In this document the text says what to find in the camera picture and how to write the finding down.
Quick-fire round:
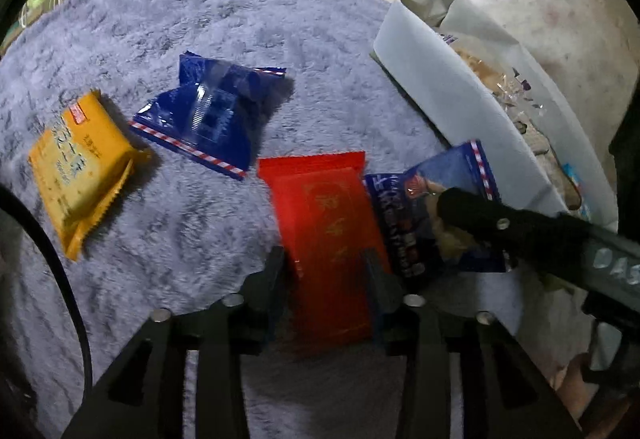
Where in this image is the orange cracker packet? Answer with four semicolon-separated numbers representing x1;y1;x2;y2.
27;90;152;262

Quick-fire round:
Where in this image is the blue packet with clear window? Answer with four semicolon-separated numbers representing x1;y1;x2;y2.
131;50;287;180

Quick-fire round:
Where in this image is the person's right hand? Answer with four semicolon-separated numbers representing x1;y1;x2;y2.
552;353;606;420

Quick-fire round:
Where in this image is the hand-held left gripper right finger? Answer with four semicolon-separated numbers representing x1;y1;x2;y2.
362;249;583;439

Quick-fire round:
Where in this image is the grey plastic bag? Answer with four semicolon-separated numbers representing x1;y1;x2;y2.
400;0;531;50

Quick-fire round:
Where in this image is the purple fluffy blanket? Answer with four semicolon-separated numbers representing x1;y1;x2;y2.
0;0;556;439

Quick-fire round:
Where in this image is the white and blue packet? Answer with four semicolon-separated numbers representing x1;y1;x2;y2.
555;159;593;214

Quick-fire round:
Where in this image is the white storage box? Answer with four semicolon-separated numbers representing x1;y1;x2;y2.
371;0;621;230

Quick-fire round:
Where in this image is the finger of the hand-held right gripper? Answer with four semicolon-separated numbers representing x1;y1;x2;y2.
436;187;591;272

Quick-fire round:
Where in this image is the blue snack packet with picture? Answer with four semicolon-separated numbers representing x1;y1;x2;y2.
364;140;508;292

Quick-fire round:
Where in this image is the black cable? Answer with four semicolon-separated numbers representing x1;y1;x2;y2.
0;184;93;400

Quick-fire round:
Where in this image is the red snack packet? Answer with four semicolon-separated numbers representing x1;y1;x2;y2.
257;151;393;357

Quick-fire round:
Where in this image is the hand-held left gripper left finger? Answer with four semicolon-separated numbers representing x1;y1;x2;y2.
60;246;288;439

